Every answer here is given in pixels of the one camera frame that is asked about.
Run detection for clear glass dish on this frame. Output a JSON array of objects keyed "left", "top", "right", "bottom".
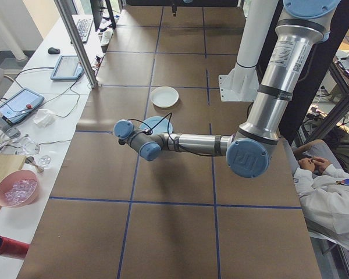
[{"left": 22, "top": 138, "right": 41, "bottom": 155}]

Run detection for light blue teach pendant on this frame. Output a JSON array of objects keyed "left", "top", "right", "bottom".
[
  {"left": 0, "top": 88, "right": 45, "bottom": 126},
  {"left": 50, "top": 55, "right": 84, "bottom": 81}
]

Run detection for black keyboard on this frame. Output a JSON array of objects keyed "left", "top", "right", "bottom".
[{"left": 74, "top": 17, "right": 94, "bottom": 44}]

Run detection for red cylinder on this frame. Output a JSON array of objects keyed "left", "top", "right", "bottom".
[{"left": 0, "top": 235, "right": 30, "bottom": 260}]

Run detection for white crumpled tissue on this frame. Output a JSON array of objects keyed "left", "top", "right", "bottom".
[{"left": 32, "top": 109, "right": 57, "bottom": 128}]

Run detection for person in white coat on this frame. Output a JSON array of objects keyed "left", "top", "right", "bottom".
[{"left": 290, "top": 139, "right": 349, "bottom": 254}]

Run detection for white pedestal column with plate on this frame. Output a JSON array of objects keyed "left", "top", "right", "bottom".
[{"left": 218, "top": 0, "right": 282, "bottom": 102}]

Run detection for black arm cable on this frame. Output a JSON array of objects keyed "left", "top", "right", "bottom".
[{"left": 126, "top": 112, "right": 219, "bottom": 158}]

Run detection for metal jigger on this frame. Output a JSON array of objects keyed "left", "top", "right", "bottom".
[{"left": 26, "top": 156, "right": 45, "bottom": 174}]

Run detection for black monitor with stand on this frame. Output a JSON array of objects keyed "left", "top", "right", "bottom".
[{"left": 89, "top": 0, "right": 117, "bottom": 32}]

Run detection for aluminium frame post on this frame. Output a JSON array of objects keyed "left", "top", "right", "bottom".
[{"left": 54, "top": 0, "right": 101, "bottom": 88}]

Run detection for light blue plate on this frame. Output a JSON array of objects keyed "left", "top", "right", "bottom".
[{"left": 141, "top": 116, "right": 175, "bottom": 135}]

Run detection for clear drinking glass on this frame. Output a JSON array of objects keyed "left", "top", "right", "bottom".
[{"left": 37, "top": 155, "right": 52, "bottom": 169}]

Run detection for metal tongs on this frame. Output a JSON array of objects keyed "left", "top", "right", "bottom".
[{"left": 0, "top": 134, "right": 30, "bottom": 162}]

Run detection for wooden cutting board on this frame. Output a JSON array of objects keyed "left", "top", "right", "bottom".
[{"left": 0, "top": 153, "right": 27, "bottom": 213}]

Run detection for white plate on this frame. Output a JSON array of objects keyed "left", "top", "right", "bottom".
[{"left": 150, "top": 86, "right": 180, "bottom": 109}]

